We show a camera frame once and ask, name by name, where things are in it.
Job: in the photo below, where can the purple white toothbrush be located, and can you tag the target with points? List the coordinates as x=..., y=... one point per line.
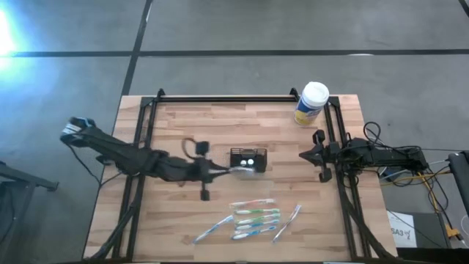
x=287, y=223

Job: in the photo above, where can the white printed paper sheet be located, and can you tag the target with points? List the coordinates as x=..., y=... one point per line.
x=401, y=229

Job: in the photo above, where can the small blue bottle white cap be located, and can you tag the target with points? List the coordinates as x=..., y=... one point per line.
x=250, y=161
x=242, y=161

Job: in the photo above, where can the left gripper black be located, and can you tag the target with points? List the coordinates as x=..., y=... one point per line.
x=199, y=172

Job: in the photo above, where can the white wipes canister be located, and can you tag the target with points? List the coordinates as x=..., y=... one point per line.
x=311, y=102

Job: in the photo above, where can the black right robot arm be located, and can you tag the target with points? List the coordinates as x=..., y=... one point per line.
x=384, y=155

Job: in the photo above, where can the orange white toothbrush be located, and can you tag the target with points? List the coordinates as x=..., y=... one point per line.
x=253, y=202

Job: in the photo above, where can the black equipment box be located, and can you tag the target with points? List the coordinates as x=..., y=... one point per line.
x=432, y=231

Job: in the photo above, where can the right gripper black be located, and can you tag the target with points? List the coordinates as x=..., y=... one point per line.
x=329, y=154

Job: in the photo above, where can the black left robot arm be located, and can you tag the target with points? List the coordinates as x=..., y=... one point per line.
x=121, y=155

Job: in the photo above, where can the black metal stand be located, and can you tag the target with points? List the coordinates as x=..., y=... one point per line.
x=22, y=179
x=459, y=176

